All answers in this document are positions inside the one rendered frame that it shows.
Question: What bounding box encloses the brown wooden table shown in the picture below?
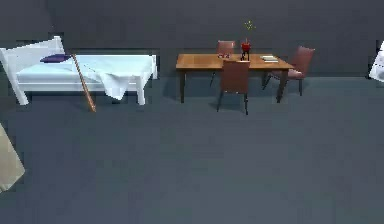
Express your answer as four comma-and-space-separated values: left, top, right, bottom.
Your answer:
175, 53, 295, 104

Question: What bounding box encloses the reddish brown chair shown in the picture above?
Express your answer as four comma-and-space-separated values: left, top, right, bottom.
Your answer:
209, 40, 236, 88
262, 45, 316, 97
216, 59, 251, 116

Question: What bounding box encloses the red potted plant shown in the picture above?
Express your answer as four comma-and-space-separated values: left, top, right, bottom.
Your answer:
240, 20, 257, 62

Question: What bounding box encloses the white bed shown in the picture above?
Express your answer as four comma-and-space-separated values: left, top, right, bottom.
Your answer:
0, 35, 158, 107

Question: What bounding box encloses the wooden baseball bat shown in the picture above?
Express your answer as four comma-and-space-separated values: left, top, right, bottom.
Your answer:
70, 53, 97, 113

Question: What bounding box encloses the dark blue pillow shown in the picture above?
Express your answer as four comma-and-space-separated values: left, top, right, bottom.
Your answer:
39, 53, 72, 64

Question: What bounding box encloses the beige furniture corner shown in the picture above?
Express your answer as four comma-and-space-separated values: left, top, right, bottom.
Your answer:
0, 123, 26, 194

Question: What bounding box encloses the white furniture piece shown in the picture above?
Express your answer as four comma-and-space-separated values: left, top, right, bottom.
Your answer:
368, 40, 384, 83

